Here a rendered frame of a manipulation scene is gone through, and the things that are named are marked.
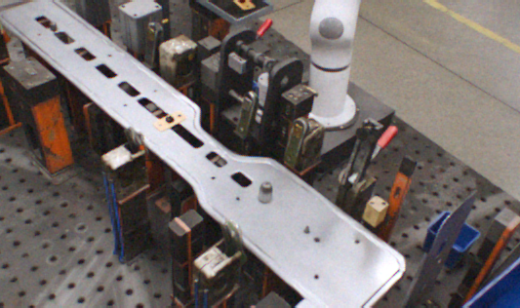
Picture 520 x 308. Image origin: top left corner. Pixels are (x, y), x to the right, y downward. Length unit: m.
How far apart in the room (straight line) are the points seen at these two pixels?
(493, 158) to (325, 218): 1.96
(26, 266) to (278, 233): 0.68
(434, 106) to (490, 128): 0.31
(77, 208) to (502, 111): 2.46
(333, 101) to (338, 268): 0.70
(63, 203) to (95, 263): 0.23
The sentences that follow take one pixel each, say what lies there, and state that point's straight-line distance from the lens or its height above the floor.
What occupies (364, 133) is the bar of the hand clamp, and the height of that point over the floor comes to 1.21.
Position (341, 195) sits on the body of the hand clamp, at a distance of 1.30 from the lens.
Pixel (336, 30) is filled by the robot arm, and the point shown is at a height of 1.17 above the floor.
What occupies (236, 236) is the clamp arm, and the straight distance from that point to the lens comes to 1.08.
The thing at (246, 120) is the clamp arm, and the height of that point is 1.03.
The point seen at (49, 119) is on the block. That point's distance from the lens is 1.65.
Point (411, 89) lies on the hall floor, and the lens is 3.41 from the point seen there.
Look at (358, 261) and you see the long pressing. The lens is 1.21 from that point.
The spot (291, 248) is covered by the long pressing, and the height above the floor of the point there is 1.00.
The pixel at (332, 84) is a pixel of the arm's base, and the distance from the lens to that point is 1.70.
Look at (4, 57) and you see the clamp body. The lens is 1.83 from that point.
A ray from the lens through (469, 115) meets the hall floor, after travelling 3.35.
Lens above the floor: 1.96
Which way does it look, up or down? 44 degrees down
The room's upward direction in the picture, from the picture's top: 6 degrees clockwise
